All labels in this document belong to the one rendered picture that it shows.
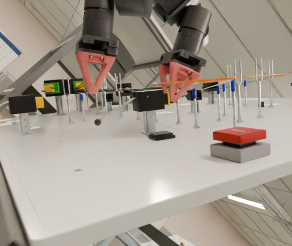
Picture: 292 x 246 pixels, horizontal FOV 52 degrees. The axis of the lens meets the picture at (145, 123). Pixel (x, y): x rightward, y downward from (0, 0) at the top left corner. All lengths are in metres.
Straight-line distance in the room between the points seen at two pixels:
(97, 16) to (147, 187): 0.36
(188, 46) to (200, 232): 9.60
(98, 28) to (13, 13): 8.03
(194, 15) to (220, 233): 10.08
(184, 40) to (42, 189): 0.42
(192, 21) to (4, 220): 0.51
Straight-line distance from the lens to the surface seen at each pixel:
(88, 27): 0.58
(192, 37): 0.64
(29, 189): 0.37
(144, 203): 0.28
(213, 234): 10.42
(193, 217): 9.85
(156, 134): 0.55
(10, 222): 0.29
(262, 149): 0.42
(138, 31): 1.90
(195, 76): 0.63
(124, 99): 1.18
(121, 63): 1.70
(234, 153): 0.39
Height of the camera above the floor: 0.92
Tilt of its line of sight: 17 degrees up
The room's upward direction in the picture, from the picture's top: 42 degrees clockwise
